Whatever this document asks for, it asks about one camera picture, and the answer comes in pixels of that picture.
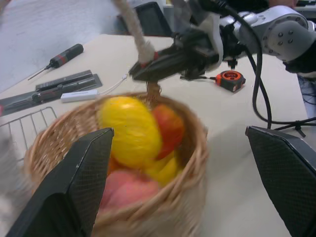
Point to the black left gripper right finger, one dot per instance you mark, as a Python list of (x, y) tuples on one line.
[(291, 177)]

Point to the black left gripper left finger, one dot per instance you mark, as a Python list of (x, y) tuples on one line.
[(61, 192)]

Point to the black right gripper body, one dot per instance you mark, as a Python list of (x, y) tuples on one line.
[(197, 54)]

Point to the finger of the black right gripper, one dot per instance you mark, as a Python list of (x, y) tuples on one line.
[(160, 71), (168, 55)]

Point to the black monitor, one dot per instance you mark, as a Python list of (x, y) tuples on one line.
[(153, 19)]

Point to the orange black tape measure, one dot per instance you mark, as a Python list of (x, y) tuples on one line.
[(230, 80)]

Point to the red apple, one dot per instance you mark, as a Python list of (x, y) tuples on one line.
[(170, 128)]

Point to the orange fruit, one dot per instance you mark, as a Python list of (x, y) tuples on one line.
[(114, 166)]

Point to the pink peach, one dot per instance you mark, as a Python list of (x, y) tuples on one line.
[(128, 190)]

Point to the large yellow fruit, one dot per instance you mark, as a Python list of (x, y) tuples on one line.
[(130, 133)]

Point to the black screwdriver with red band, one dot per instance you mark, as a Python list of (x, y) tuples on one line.
[(64, 56)]

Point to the black tool kit tray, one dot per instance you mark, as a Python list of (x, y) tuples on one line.
[(49, 95)]

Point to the small yellow fruit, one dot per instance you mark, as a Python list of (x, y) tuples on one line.
[(163, 171)]

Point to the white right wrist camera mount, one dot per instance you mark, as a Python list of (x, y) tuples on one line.
[(216, 37)]

